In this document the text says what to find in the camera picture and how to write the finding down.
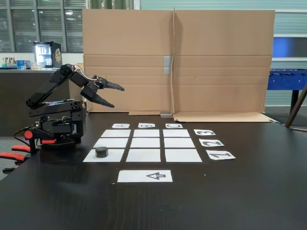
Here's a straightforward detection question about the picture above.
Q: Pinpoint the black mini fridge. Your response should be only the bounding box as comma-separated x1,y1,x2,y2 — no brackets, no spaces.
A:
33,41,63,69

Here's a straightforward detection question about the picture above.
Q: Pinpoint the white red servo cable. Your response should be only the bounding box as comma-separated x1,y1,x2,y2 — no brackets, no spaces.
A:
75,65,98,80

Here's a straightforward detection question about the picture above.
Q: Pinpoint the white paper grid square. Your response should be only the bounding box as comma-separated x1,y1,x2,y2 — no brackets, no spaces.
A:
165,149,203,163
93,138,129,148
126,149,161,163
164,138,196,148
101,129,131,138
163,129,190,138
133,129,160,138
83,149,125,163
130,138,161,148

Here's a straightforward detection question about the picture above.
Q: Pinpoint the large brown cardboard panel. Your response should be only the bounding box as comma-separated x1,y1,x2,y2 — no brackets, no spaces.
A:
82,9,175,116
171,7,278,123

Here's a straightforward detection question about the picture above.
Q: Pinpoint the number 1 paper label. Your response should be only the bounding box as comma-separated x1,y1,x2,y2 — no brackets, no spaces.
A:
205,150,236,161

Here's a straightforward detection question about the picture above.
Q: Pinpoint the black clamp with orange knob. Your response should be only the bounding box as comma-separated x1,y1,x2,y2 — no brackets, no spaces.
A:
24,126,58,155

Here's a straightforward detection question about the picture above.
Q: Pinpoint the black power cable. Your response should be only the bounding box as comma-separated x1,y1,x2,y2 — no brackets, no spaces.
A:
13,125,36,147

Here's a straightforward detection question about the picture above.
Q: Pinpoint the white arrow paper sheet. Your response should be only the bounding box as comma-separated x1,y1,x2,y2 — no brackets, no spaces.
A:
117,170,173,183

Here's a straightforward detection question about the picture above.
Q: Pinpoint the blue foosball table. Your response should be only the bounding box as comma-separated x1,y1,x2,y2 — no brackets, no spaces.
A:
267,69,307,115

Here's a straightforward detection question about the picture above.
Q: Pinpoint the brown counter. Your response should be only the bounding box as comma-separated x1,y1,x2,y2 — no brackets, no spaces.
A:
0,68,70,137

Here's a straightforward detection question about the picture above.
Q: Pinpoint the number 2 paper label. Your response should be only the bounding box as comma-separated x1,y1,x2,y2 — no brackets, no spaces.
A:
199,139,225,147

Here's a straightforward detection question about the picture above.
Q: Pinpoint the long grey tape strip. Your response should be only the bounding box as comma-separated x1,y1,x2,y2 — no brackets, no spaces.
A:
163,56,171,74

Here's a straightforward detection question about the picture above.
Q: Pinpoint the number 3 paper label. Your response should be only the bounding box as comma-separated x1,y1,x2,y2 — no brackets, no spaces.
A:
193,129,216,136

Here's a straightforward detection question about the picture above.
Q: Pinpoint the black round token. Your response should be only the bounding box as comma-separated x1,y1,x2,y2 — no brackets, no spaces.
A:
95,147,108,159

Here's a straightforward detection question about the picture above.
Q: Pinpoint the brown wooden leg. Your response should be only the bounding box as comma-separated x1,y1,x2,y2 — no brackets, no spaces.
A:
284,83,307,127

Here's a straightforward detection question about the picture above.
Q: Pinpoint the orange handled clamp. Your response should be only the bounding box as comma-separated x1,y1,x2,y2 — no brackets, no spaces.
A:
0,145,32,166

